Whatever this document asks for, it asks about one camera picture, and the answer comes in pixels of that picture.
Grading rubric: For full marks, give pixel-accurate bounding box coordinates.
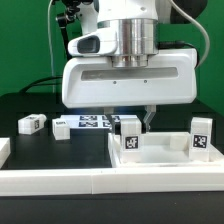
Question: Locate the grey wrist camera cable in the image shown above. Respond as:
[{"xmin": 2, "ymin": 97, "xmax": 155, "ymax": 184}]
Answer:
[{"xmin": 166, "ymin": 0, "xmax": 211, "ymax": 69}]

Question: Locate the white left fence wall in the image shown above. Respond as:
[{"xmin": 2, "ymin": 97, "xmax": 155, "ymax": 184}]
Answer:
[{"xmin": 0, "ymin": 138, "xmax": 11, "ymax": 169}]

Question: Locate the white square tabletop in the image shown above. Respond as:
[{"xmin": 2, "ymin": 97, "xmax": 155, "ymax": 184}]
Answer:
[{"xmin": 108, "ymin": 132, "xmax": 224, "ymax": 168}]

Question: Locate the black cable bundle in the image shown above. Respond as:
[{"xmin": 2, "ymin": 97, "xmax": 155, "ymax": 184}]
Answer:
[{"xmin": 19, "ymin": 75, "xmax": 64, "ymax": 94}]

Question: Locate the white thin cable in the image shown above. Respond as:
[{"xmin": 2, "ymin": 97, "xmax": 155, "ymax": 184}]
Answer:
[{"xmin": 47, "ymin": 0, "xmax": 56, "ymax": 94}]

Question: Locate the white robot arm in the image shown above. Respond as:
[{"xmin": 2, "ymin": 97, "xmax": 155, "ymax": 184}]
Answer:
[{"xmin": 62, "ymin": 0, "xmax": 208, "ymax": 124}]

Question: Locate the white marker base plate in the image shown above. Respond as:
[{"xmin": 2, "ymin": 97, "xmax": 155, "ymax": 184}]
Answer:
[{"xmin": 59, "ymin": 114, "xmax": 138, "ymax": 130}]

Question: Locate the white front fence wall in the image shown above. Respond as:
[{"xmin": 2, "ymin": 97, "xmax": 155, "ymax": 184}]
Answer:
[{"xmin": 0, "ymin": 167, "xmax": 224, "ymax": 196}]

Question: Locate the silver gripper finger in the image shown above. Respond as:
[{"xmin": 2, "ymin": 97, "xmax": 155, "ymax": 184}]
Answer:
[
  {"xmin": 104, "ymin": 107, "xmax": 121, "ymax": 135},
  {"xmin": 143, "ymin": 105, "xmax": 156, "ymax": 132}
]

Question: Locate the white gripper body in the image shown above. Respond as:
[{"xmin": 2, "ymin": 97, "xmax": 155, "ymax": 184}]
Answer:
[{"xmin": 62, "ymin": 31, "xmax": 197, "ymax": 108}]

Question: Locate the white fence wall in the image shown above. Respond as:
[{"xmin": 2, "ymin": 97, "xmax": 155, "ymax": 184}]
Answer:
[
  {"xmin": 0, "ymin": 167, "xmax": 224, "ymax": 196},
  {"xmin": 0, "ymin": 138, "xmax": 11, "ymax": 169}
]

